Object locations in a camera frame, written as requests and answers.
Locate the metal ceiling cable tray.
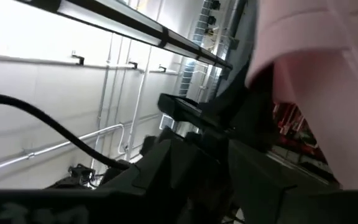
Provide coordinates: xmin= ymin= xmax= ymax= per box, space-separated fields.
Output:
xmin=178 ymin=0 xmax=213 ymax=97

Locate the pink slide sandal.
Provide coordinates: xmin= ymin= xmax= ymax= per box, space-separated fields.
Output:
xmin=246 ymin=0 xmax=358 ymax=190

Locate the black box-shaped device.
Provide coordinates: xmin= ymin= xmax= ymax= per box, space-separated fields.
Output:
xmin=157 ymin=92 xmax=209 ymax=128

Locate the red metal cart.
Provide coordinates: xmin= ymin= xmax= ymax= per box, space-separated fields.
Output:
xmin=273 ymin=102 xmax=326 ymax=156

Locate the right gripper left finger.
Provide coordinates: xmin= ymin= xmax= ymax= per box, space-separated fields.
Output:
xmin=110 ymin=62 xmax=279 ymax=200

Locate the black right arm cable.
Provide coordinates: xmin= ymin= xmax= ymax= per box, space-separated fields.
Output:
xmin=0 ymin=93 xmax=132 ymax=171

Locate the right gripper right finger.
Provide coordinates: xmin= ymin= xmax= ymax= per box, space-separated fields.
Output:
xmin=228 ymin=141 xmax=338 ymax=224

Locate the silver conduit pipe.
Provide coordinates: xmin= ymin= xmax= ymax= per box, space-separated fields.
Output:
xmin=0 ymin=123 xmax=126 ymax=177

